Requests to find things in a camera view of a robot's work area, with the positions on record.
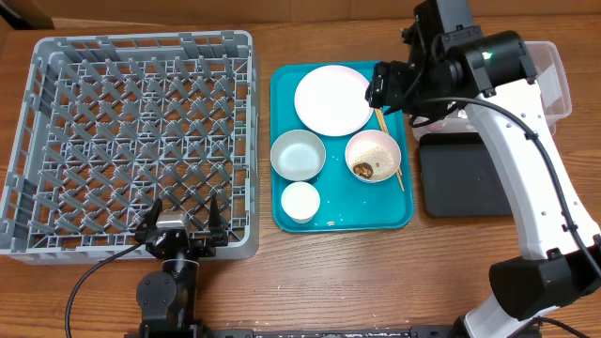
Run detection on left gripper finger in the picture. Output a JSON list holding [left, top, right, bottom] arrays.
[[134, 198, 162, 242], [208, 195, 229, 247]]

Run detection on pink bowl with food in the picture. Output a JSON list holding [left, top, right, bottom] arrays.
[[345, 130, 395, 183]]

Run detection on small white cup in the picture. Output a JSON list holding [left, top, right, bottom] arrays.
[[281, 181, 321, 223]]

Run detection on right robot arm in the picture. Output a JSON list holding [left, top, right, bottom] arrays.
[[365, 25, 600, 337]]

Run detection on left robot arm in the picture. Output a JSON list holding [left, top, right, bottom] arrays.
[[135, 197, 229, 338]]

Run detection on clear plastic waste bin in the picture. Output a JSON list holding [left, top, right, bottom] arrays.
[[412, 41, 572, 140]]

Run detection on wooden chopstick outer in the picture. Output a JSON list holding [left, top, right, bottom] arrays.
[[382, 131, 405, 192]]

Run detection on wooden chopstick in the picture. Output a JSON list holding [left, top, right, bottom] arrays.
[[375, 109, 402, 179], [382, 131, 405, 192]]

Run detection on wooden chopstick inner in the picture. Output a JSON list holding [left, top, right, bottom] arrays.
[[375, 109, 402, 179]]

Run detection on large white round plate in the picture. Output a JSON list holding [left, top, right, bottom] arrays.
[[294, 65, 373, 137]]

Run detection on black rectangular tray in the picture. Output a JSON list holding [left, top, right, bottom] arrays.
[[419, 132, 512, 218]]

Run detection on teal plastic serving tray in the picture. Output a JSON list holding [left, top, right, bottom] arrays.
[[270, 64, 415, 233]]

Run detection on grey plastic dish rack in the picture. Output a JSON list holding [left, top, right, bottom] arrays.
[[1, 30, 259, 265]]

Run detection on grey round bowl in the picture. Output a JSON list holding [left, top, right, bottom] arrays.
[[270, 130, 327, 181]]

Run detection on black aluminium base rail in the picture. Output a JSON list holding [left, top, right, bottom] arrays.
[[124, 325, 454, 338]]

